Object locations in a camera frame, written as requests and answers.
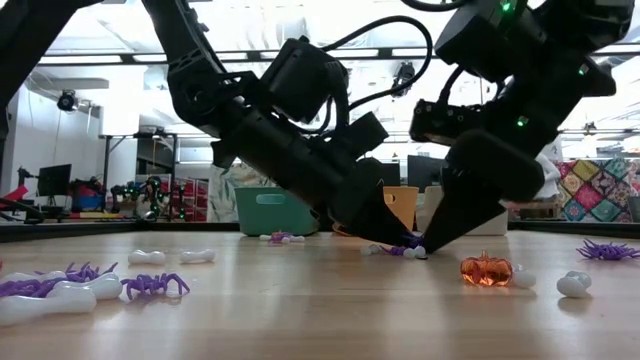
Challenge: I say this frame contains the yellow-orange plastic bin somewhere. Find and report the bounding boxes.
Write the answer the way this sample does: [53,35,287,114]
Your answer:
[382,185,420,231]

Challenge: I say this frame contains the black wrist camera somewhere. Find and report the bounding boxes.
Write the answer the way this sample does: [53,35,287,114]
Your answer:
[409,98,484,147]
[349,110,390,159]

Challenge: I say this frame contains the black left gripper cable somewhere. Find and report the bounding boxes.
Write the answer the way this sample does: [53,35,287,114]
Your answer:
[319,14,434,112]

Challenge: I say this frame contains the black overhead frame beam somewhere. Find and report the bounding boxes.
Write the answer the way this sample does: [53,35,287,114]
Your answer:
[0,44,640,65]

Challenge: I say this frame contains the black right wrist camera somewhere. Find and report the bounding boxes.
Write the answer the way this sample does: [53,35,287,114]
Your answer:
[409,98,484,147]

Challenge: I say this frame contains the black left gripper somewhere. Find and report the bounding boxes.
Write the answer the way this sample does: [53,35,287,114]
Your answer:
[212,107,416,246]

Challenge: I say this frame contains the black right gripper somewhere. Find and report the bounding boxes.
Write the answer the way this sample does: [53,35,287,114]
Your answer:
[423,130,546,254]

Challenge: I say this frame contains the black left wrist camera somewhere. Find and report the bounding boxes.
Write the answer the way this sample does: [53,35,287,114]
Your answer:
[349,110,390,159]

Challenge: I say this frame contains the colourful patchwork quilt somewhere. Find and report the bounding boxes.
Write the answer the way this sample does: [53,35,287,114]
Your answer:
[554,158,640,224]

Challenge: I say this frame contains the black spot lamp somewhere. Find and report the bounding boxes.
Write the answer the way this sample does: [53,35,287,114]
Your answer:
[56,88,80,112]

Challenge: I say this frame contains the black metal rack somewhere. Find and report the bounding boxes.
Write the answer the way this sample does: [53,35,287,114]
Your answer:
[98,130,180,221]

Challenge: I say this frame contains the orange plastic pumpkin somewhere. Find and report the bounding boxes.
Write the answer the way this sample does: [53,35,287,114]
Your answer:
[459,251,515,289]

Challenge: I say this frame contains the red storage shelf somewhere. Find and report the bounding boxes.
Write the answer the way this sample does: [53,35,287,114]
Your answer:
[169,177,210,223]

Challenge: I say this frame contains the person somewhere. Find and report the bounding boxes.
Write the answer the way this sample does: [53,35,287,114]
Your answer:
[534,153,562,201]

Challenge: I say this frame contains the black monitor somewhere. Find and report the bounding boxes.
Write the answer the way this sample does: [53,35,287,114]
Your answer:
[406,154,447,194]
[36,163,73,198]
[378,162,402,188]

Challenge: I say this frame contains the black aluminium table frame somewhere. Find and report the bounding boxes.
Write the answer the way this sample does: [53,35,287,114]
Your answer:
[0,218,640,245]

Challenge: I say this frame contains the light grey plastic bin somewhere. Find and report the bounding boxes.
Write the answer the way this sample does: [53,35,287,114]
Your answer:
[417,185,510,237]

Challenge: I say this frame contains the teal plastic bin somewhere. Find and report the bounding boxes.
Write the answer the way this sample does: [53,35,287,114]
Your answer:
[233,186,321,237]

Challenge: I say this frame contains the leaf print cloth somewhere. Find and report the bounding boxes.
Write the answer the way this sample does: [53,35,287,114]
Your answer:
[207,162,274,224]

